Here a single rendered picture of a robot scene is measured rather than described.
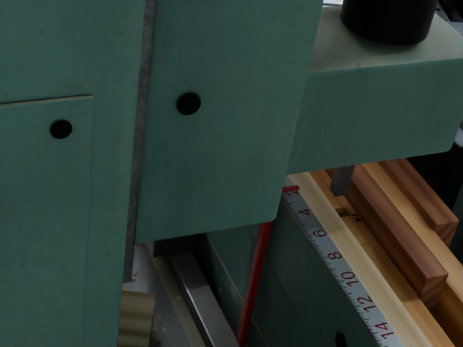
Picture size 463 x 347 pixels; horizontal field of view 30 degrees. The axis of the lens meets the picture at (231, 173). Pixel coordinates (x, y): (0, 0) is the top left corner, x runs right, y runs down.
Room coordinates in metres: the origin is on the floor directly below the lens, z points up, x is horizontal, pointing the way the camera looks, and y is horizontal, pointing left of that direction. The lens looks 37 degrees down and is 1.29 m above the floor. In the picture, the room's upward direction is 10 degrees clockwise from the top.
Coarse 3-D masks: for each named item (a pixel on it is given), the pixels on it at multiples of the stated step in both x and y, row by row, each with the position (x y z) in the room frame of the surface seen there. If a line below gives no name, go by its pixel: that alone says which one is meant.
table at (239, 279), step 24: (456, 216) 0.51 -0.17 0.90; (216, 240) 0.49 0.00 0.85; (240, 240) 0.46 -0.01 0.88; (456, 240) 0.48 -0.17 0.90; (240, 264) 0.46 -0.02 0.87; (264, 264) 0.43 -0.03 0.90; (240, 288) 0.45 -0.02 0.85; (264, 288) 0.42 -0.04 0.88; (264, 312) 0.42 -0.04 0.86; (288, 312) 0.39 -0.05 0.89; (264, 336) 0.41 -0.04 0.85; (288, 336) 0.39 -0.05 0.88
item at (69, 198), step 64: (0, 0) 0.25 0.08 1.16; (64, 0) 0.26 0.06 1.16; (128, 0) 0.27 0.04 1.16; (0, 64) 0.25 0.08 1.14; (64, 64) 0.26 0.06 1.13; (128, 64) 0.27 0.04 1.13; (0, 128) 0.24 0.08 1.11; (64, 128) 0.25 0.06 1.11; (128, 128) 0.27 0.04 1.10; (0, 192) 0.24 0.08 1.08; (64, 192) 0.25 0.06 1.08; (128, 192) 0.27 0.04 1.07; (0, 256) 0.24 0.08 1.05; (64, 256) 0.25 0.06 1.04; (0, 320) 0.24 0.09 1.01; (64, 320) 0.25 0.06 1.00
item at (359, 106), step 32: (320, 32) 0.44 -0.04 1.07; (352, 32) 0.44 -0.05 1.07; (448, 32) 0.46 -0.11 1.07; (320, 64) 0.40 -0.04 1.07; (352, 64) 0.41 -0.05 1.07; (384, 64) 0.41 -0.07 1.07; (416, 64) 0.42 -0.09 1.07; (448, 64) 0.43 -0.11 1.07; (320, 96) 0.40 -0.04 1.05; (352, 96) 0.40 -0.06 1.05; (384, 96) 0.41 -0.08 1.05; (416, 96) 0.42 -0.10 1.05; (448, 96) 0.44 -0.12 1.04; (320, 128) 0.40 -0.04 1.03; (352, 128) 0.41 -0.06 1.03; (384, 128) 0.42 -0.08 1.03; (416, 128) 0.43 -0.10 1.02; (448, 128) 0.44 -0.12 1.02; (320, 160) 0.40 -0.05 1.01; (352, 160) 0.41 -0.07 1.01
